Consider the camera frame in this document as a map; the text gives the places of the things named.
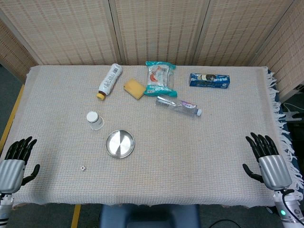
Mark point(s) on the bamboo folding screen panel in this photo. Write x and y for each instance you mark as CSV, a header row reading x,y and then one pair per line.
x,y
159,31
12,52
237,31
66,31
285,59

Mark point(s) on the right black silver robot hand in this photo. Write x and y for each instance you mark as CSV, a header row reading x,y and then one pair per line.
x,y
275,171

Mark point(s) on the yellow sponge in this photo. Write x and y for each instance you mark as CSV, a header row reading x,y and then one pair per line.
x,y
134,88

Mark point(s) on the clear plastic water bottle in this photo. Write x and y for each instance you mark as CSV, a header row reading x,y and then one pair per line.
x,y
175,105

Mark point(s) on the round metal plate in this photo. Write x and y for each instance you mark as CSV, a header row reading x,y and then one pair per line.
x,y
120,144

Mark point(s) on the blue carton box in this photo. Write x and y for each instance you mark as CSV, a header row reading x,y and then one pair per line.
x,y
209,80

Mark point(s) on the dark blue table frame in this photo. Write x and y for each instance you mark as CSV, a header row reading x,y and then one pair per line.
x,y
297,164

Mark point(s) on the teal snack packet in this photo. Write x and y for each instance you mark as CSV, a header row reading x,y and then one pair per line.
x,y
159,78

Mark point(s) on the beige woven tablecloth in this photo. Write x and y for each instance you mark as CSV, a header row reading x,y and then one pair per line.
x,y
190,154

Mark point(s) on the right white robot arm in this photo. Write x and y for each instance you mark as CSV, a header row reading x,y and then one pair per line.
x,y
288,213

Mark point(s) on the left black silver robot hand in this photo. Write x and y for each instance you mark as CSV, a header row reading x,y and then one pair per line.
x,y
12,173

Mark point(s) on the white drink bottle yellow cap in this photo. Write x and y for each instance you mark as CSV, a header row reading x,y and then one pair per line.
x,y
109,79

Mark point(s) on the yellow floor tape strip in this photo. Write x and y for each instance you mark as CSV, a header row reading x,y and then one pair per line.
x,y
76,216
12,116

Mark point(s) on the small white die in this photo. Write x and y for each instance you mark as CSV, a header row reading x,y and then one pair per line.
x,y
82,168

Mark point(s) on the white paper cup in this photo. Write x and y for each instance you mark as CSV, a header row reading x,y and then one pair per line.
x,y
96,122

